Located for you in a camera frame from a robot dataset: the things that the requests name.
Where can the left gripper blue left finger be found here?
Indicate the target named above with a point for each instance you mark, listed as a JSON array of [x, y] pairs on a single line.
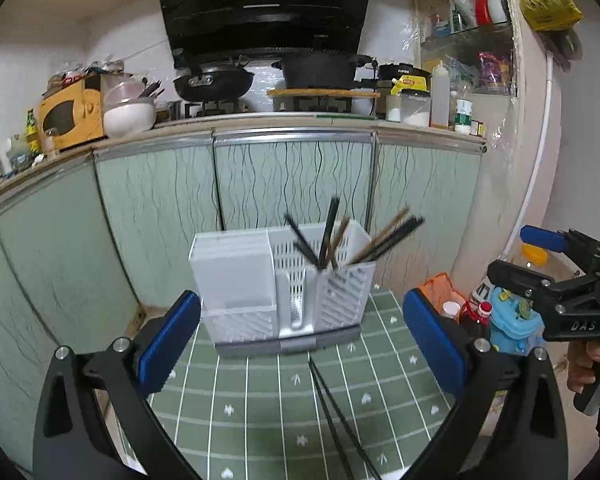
[[162, 341]]

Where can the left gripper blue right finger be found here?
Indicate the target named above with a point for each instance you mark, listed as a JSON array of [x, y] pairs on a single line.
[[441, 341]]

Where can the brown wooden chopstick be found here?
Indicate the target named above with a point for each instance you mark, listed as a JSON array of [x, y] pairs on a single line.
[[335, 242]]

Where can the person's right hand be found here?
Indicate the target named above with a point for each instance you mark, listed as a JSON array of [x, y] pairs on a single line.
[[582, 355]]

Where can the dark sauce bottle red cap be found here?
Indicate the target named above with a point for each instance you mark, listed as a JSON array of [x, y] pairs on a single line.
[[475, 319]]

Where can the orange mesh bag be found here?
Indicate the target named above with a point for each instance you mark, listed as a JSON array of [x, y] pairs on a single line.
[[442, 295]]

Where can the blue plastic container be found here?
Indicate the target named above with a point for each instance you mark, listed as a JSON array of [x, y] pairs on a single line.
[[515, 327]]

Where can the oil bottle yellow cap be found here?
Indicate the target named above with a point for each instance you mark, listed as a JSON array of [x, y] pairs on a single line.
[[531, 257]]

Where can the green checkered table mat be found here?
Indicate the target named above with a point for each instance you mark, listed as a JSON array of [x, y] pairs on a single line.
[[260, 418]]

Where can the black chopstick in rack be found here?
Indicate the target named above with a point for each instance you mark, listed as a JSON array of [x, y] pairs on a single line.
[[407, 228]]

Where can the brown chopstick in rack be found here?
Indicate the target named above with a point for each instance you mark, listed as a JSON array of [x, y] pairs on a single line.
[[386, 231]]

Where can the white utensil drainer rack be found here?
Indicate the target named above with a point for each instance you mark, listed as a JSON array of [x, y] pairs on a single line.
[[260, 296]]

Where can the white bowl with lid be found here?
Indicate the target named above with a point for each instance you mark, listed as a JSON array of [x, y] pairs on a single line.
[[127, 111]]

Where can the green label bottle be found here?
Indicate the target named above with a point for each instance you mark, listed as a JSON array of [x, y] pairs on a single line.
[[463, 106]]

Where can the white squeeze bottle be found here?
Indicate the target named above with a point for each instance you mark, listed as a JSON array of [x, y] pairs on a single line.
[[440, 94]]

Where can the yellow toy microwave box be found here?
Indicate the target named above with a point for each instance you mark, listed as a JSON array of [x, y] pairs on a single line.
[[73, 116]]

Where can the green glass bottle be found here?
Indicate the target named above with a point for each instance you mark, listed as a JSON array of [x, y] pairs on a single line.
[[33, 140]]

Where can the clear jar with white powder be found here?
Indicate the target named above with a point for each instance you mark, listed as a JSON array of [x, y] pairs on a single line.
[[415, 108]]

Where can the black frying pan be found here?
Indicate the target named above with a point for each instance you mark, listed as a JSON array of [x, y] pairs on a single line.
[[214, 82]]

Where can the round wooden board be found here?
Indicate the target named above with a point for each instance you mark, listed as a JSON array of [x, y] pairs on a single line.
[[330, 93]]

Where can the yellow plastic bag hanging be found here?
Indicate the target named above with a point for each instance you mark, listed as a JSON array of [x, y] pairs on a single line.
[[550, 15]]

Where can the black cooking pot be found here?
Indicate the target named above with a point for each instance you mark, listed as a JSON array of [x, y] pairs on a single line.
[[320, 70]]

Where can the black range hood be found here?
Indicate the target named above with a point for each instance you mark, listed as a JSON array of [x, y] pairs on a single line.
[[207, 30]]

